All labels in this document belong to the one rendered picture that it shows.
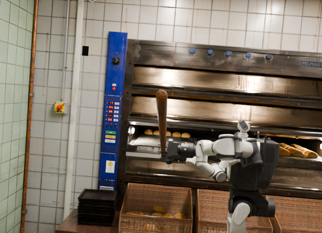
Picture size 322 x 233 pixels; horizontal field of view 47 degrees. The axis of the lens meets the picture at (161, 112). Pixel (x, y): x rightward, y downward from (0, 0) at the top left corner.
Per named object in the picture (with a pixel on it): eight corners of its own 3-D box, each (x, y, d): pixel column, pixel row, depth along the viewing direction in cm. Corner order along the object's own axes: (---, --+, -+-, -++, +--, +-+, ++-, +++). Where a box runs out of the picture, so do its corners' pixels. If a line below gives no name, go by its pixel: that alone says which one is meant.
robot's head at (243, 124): (250, 127, 236) (244, 117, 236) (252, 129, 227) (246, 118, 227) (241, 133, 236) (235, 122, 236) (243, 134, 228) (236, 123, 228)
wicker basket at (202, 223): (193, 218, 323) (196, 187, 321) (258, 225, 320) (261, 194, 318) (195, 240, 274) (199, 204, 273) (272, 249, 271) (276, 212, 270)
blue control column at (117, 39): (123, 207, 521) (135, 55, 509) (134, 208, 520) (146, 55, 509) (91, 274, 328) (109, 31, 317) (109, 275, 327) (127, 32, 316)
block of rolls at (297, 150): (252, 145, 394) (253, 139, 393) (297, 149, 391) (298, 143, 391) (266, 154, 333) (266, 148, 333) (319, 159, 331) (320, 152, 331)
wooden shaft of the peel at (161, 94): (166, 100, 92) (167, 88, 92) (155, 99, 92) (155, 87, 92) (165, 157, 259) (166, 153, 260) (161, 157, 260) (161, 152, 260)
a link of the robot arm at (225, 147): (203, 160, 203) (218, 157, 185) (202, 141, 205) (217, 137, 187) (221, 160, 206) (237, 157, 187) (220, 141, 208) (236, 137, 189)
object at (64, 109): (56, 112, 326) (57, 101, 325) (67, 113, 325) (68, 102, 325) (53, 113, 318) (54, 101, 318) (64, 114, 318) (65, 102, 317)
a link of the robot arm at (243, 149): (238, 159, 183) (253, 161, 201) (237, 133, 185) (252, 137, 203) (217, 160, 189) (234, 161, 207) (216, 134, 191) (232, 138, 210)
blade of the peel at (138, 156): (201, 161, 267) (201, 158, 268) (125, 155, 269) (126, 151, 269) (197, 164, 303) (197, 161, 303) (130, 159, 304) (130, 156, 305)
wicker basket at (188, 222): (125, 212, 325) (127, 182, 323) (189, 218, 323) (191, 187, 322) (117, 233, 276) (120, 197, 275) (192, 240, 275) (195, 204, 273)
